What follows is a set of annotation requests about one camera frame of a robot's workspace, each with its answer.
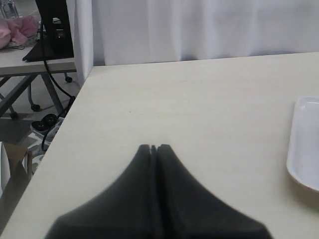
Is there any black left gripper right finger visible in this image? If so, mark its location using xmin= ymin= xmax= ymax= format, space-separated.
xmin=156 ymin=144 xmax=272 ymax=239

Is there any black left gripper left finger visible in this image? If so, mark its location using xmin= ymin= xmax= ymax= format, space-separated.
xmin=46 ymin=145 xmax=160 ymax=239

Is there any white rectangular plastic tray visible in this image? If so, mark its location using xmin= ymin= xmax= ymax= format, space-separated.
xmin=286 ymin=96 xmax=319 ymax=193

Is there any black power strip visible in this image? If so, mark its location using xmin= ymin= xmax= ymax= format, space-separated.
xmin=30 ymin=114 xmax=64 ymax=132

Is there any white backdrop curtain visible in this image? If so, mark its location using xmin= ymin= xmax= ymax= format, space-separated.
xmin=67 ymin=0 xmax=319 ymax=81

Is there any black stand on table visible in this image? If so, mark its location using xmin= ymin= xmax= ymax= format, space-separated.
xmin=23 ymin=0 xmax=74 ymax=62

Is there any grey side table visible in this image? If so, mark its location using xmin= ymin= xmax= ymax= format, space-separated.
xmin=0 ymin=47 xmax=63 ymax=116

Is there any pink plush toy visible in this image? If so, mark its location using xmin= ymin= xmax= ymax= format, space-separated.
xmin=0 ymin=15 xmax=39 ymax=49

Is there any black hanging cable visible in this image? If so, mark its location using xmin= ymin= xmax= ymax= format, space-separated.
xmin=39 ymin=21 xmax=76 ymax=152

